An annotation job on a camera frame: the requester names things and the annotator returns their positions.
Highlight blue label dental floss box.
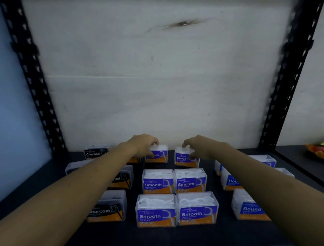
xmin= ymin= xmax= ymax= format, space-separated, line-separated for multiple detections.
xmin=249 ymin=154 xmax=277 ymax=168
xmin=141 ymin=169 xmax=174 ymax=195
xmin=144 ymin=144 xmax=169 ymax=163
xmin=173 ymin=168 xmax=208 ymax=194
xmin=176 ymin=191 xmax=219 ymax=226
xmin=174 ymin=146 xmax=200 ymax=169
xmin=220 ymin=167 xmax=243 ymax=191
xmin=231 ymin=189 xmax=272 ymax=221
xmin=135 ymin=194 xmax=177 ymax=228
xmin=214 ymin=159 xmax=223 ymax=177
xmin=274 ymin=167 xmax=295 ymax=178

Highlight person's right forearm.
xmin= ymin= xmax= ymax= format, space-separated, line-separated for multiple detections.
xmin=215 ymin=147 xmax=324 ymax=246

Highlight person's right hand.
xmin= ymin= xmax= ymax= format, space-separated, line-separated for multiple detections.
xmin=182 ymin=134 xmax=228 ymax=161

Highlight person's left forearm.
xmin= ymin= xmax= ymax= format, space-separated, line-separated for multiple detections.
xmin=0 ymin=143 xmax=135 ymax=246

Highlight pile of colourful snack packets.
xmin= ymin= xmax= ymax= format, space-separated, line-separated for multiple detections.
xmin=305 ymin=143 xmax=324 ymax=159

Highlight person's left hand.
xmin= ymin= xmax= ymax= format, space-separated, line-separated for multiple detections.
xmin=124 ymin=133 xmax=160 ymax=159

